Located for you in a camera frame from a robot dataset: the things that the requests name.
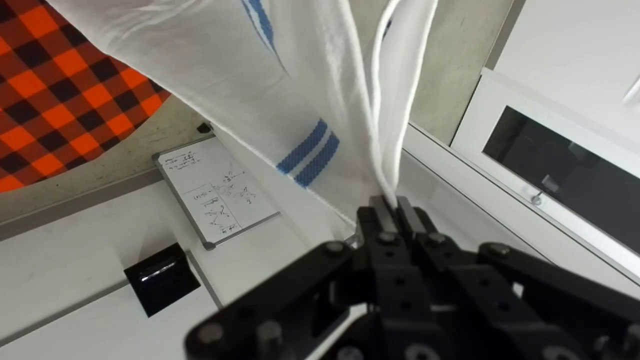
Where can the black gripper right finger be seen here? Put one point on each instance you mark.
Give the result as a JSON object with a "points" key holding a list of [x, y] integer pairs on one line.
{"points": [[506, 301]]}

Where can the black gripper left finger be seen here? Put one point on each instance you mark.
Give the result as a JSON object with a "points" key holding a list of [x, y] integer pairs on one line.
{"points": [[293, 292]]}

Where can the white towel with blue stripes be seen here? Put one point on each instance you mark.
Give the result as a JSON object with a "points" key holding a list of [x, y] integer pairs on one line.
{"points": [[233, 81]]}

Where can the white door with dark window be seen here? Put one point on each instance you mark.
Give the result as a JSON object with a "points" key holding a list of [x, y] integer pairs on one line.
{"points": [[572, 180]]}

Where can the black wall-mounted holder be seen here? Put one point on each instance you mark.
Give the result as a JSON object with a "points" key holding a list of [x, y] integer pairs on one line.
{"points": [[161, 278]]}

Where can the small white dry-erase board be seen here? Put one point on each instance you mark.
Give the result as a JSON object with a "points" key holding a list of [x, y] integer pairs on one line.
{"points": [[217, 190]]}

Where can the red black checked tablecloth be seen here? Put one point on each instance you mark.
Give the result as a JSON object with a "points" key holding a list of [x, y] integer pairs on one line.
{"points": [[52, 100]]}

